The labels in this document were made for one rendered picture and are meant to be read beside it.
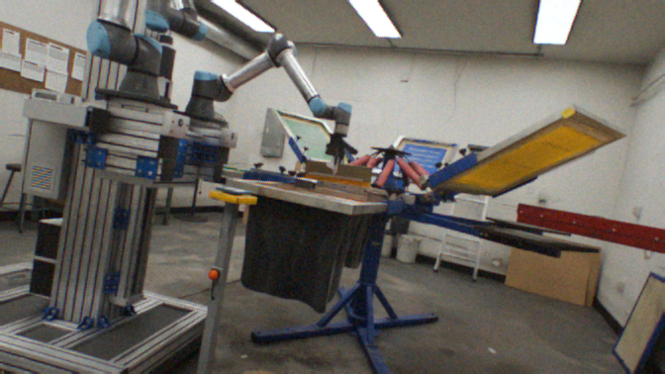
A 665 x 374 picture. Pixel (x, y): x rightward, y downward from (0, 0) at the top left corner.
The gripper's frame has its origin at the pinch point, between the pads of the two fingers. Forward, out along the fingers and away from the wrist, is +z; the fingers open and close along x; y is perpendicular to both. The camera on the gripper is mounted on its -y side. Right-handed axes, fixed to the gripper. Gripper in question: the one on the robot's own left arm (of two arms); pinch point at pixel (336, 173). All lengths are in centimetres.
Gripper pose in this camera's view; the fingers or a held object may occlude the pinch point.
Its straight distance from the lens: 217.5
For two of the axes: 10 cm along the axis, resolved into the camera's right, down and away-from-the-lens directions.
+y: -9.0, -1.8, 3.9
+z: -1.8, 9.8, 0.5
